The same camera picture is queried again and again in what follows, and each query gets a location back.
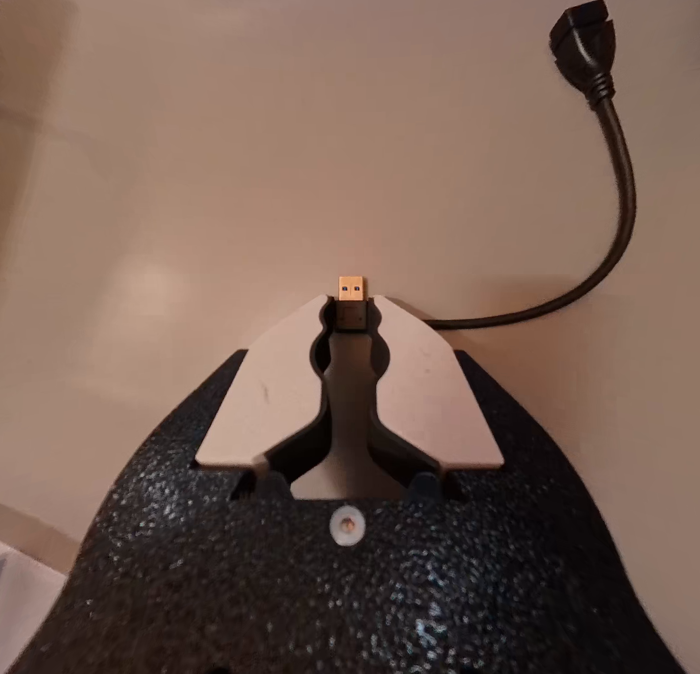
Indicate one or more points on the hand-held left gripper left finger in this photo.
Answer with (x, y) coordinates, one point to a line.
(262, 400)

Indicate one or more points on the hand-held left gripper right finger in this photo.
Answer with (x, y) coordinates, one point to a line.
(432, 400)

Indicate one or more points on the white flat object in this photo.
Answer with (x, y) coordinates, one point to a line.
(27, 603)

